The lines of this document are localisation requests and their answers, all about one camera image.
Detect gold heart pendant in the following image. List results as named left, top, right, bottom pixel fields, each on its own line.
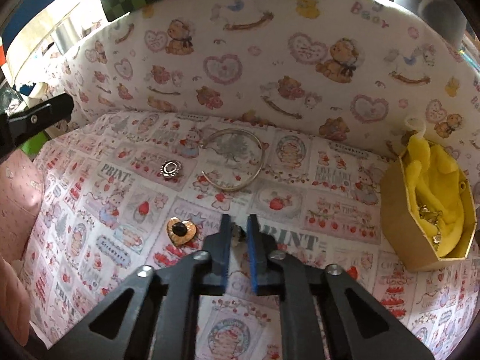
left=166, top=217, right=197, bottom=247

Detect small dark earring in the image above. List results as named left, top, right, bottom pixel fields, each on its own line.
left=231, top=223, right=247, bottom=248

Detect silver bangle bracelet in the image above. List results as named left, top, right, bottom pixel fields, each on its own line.
left=200, top=127, right=267, bottom=193

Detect gold octagonal jewelry box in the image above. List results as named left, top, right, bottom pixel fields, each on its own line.
left=381, top=149, right=477, bottom=272

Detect person left hand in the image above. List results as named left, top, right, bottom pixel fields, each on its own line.
left=0, top=258, right=30, bottom=346

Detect yellow cloth in box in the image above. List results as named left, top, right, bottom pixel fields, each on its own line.
left=404, top=134, right=466, bottom=258

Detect baby bear print sheet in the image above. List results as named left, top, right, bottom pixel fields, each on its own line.
left=49, top=0, right=479, bottom=165

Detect clear plastic jar dark contents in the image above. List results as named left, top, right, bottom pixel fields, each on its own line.
left=417, top=0, right=467, bottom=49

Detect silver ring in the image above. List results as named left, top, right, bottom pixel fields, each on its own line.
left=160, top=159, right=183, bottom=178

